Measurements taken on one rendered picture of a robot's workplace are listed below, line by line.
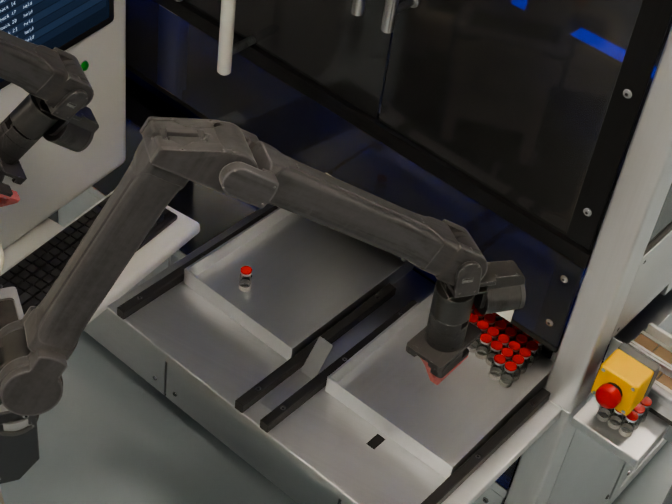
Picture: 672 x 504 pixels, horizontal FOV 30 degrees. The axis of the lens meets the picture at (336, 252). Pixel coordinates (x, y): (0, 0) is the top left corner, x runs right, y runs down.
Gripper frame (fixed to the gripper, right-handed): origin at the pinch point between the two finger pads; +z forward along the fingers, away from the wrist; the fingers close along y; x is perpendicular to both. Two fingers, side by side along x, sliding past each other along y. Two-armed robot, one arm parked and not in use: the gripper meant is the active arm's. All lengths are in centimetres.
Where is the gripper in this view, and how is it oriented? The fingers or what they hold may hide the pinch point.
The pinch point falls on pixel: (435, 378)
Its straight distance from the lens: 188.6
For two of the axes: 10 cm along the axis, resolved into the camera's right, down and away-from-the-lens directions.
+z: -0.9, 7.1, 6.9
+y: 6.5, -4.8, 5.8
